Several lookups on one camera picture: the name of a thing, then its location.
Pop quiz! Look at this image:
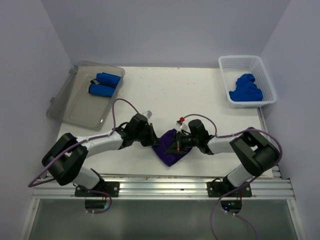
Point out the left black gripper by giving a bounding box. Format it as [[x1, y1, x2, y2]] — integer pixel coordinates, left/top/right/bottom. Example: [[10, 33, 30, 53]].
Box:
[[133, 122, 161, 147]]

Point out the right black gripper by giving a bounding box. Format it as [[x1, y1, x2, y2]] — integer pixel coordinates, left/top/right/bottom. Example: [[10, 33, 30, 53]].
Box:
[[164, 131, 200, 155]]

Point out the purple towel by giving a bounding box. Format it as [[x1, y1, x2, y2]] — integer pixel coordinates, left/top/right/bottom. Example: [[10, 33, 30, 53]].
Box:
[[151, 127, 194, 168]]

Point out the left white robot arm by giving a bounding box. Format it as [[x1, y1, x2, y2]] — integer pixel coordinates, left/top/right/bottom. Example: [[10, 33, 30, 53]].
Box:
[[41, 113, 161, 197]]

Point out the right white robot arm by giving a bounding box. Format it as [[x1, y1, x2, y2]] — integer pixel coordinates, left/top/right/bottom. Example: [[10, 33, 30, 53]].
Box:
[[164, 119, 281, 197]]

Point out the rolled blue towel lower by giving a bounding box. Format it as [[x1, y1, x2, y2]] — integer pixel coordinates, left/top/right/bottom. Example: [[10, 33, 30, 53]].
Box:
[[88, 84, 116, 97]]

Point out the rolled blue towel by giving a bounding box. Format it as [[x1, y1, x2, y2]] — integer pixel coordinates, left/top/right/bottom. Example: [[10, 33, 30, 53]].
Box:
[[95, 72, 121, 88], [88, 84, 116, 97]]

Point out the rolled blue towel upper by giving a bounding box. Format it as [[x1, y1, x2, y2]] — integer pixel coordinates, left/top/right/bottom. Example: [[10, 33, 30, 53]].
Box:
[[95, 72, 121, 88]]

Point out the crumpled blue towel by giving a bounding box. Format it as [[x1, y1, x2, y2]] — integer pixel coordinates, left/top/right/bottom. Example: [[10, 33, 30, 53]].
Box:
[[229, 73, 263, 102]]

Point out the clear plastic bin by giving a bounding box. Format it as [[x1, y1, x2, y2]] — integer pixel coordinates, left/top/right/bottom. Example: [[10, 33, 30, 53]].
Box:
[[46, 61, 126, 131]]

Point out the white plastic basket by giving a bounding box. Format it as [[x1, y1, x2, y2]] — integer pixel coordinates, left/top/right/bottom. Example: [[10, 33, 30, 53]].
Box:
[[218, 55, 277, 108]]

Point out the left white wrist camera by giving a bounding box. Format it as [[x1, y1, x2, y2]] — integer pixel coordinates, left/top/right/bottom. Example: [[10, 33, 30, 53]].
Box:
[[142, 110, 153, 119]]

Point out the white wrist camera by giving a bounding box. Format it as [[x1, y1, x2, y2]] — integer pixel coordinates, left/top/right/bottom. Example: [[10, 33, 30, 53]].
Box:
[[142, 110, 153, 119], [175, 117, 188, 132]]

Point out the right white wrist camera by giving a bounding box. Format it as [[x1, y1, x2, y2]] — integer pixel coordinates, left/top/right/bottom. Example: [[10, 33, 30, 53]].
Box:
[[175, 117, 188, 132]]

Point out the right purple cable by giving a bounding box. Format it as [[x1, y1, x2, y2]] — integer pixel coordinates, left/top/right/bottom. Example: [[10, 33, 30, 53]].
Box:
[[183, 113, 284, 240]]

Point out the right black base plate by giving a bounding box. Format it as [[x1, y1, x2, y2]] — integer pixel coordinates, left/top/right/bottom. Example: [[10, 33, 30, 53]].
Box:
[[206, 178, 253, 198]]

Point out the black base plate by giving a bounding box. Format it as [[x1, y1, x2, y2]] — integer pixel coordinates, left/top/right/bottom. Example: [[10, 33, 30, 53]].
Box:
[[206, 178, 253, 198], [74, 181, 120, 198]]

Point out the aluminium mounting rail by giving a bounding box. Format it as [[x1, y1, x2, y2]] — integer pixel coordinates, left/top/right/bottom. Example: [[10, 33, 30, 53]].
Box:
[[32, 174, 295, 200]]

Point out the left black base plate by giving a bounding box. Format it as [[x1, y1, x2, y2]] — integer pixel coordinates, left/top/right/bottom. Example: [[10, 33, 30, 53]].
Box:
[[74, 181, 120, 198]]

